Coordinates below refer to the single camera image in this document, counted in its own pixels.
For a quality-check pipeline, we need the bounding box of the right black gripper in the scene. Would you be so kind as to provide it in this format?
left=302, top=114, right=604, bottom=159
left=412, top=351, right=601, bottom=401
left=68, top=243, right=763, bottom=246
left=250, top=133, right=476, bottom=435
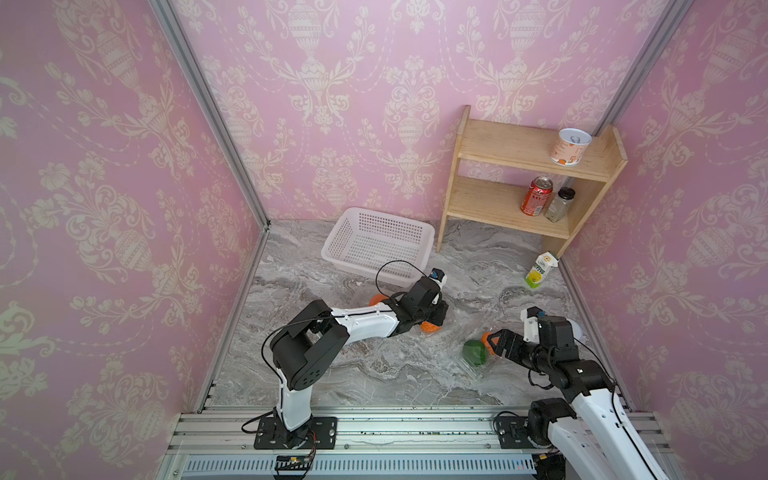
left=488, top=328, right=554, bottom=376

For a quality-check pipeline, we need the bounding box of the orange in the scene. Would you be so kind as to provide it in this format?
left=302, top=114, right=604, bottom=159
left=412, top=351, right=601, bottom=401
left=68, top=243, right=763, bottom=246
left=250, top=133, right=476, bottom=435
left=481, top=332, right=495, bottom=355
left=369, top=294, right=390, bottom=307
left=420, top=322, right=440, bottom=334

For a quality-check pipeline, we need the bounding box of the green fruit container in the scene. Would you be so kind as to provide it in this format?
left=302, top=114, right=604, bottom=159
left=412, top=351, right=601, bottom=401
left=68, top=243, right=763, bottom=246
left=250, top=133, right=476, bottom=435
left=462, top=339, right=488, bottom=367

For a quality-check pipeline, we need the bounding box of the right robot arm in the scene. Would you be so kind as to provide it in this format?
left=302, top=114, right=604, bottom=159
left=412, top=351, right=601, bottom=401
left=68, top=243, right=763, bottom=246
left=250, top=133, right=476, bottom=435
left=482, top=307, right=668, bottom=479

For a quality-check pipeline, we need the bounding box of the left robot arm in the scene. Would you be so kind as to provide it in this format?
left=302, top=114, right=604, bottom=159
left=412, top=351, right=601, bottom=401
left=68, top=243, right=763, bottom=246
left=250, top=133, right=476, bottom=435
left=269, top=276, right=448, bottom=434

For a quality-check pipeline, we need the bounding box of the white plastic basket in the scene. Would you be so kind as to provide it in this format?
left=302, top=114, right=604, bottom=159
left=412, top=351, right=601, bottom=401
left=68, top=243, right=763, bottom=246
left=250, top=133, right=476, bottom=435
left=321, top=207, right=435, bottom=287

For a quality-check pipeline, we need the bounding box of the yellow tin can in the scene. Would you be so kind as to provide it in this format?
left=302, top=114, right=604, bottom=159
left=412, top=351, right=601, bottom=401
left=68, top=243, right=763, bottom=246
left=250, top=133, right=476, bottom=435
left=568, top=319, right=584, bottom=342

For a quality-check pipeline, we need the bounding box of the lemon drink carton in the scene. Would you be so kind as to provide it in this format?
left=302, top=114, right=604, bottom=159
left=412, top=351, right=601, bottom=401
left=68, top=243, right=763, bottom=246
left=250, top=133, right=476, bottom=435
left=525, top=252, right=559, bottom=289

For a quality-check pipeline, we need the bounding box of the wooden two-tier shelf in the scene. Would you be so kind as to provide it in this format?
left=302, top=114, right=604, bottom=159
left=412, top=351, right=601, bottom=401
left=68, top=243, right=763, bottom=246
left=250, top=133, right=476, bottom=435
left=436, top=105, right=629, bottom=257

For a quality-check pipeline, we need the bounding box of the glass jar black lid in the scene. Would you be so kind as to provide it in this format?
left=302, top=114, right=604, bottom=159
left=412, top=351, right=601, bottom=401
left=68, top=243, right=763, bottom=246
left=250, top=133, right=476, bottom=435
left=545, top=187, right=576, bottom=223

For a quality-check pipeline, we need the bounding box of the red soda can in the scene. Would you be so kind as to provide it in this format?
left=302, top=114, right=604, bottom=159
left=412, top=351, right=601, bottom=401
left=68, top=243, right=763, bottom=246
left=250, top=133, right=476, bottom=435
left=520, top=176, right=554, bottom=216

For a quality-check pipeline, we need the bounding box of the white orange paper cup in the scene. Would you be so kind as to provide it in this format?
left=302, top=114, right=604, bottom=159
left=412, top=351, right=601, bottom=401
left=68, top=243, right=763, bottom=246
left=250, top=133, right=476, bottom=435
left=550, top=128, right=593, bottom=167

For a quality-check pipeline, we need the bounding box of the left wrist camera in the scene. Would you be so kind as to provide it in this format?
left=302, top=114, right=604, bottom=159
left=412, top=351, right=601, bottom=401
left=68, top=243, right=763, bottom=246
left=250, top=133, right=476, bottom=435
left=428, top=268, right=447, bottom=289

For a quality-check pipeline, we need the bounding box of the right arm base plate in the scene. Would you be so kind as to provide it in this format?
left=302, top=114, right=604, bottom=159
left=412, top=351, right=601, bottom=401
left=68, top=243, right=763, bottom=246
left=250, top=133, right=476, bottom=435
left=492, top=413, right=537, bottom=450

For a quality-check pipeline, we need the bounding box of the aluminium rail frame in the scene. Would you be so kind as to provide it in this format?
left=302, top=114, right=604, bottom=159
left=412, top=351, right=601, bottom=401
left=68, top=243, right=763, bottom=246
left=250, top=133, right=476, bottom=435
left=157, top=383, right=685, bottom=480

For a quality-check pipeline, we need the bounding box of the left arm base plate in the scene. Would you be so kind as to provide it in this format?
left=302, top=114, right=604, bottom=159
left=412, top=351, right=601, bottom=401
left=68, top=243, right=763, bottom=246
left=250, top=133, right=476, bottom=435
left=253, top=416, right=338, bottom=450

